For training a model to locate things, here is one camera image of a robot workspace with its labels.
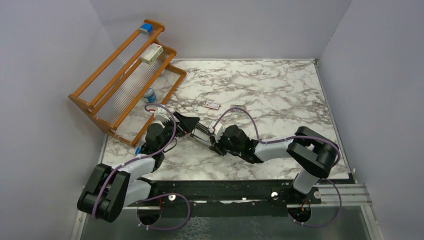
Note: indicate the blue grey eraser block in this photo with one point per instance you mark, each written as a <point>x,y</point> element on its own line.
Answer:
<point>145,29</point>

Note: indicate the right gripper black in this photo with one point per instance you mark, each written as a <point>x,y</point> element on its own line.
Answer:
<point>216,146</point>

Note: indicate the blue white jar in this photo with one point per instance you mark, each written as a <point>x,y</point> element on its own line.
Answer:
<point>149,96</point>

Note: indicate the orange wooden shelf rack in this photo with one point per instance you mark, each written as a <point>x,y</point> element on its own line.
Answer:
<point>111,92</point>

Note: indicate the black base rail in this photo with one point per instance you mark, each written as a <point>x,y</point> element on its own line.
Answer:
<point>249,198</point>

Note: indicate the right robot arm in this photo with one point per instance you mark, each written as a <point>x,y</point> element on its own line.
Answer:
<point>314,153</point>

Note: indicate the white red box on shelf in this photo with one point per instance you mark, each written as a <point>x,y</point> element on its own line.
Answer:
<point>151,53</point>

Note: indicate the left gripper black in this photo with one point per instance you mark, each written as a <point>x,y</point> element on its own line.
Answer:
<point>188,122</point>

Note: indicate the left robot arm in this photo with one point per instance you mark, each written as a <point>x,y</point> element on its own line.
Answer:
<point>111,188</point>

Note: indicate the red white staple box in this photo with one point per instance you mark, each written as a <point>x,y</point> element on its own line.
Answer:
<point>212,105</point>

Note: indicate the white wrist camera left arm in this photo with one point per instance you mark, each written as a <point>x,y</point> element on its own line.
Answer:
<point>158,113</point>

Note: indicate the silver staple strip tray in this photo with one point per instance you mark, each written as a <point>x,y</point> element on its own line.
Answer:
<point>237,106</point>

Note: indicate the black stapler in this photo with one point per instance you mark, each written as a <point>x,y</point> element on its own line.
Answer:
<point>202,128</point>

